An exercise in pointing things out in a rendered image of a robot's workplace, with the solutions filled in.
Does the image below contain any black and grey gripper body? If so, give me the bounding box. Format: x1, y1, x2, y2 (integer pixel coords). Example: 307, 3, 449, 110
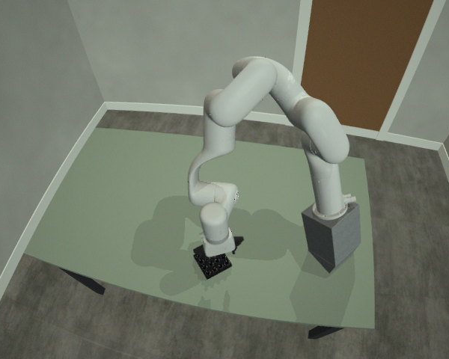
202, 228, 235, 257

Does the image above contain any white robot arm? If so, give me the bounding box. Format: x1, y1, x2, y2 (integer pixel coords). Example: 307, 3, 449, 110
188, 56, 356, 245

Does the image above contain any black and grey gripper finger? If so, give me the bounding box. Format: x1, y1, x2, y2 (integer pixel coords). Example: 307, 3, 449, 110
232, 236, 244, 254
193, 245, 210, 261

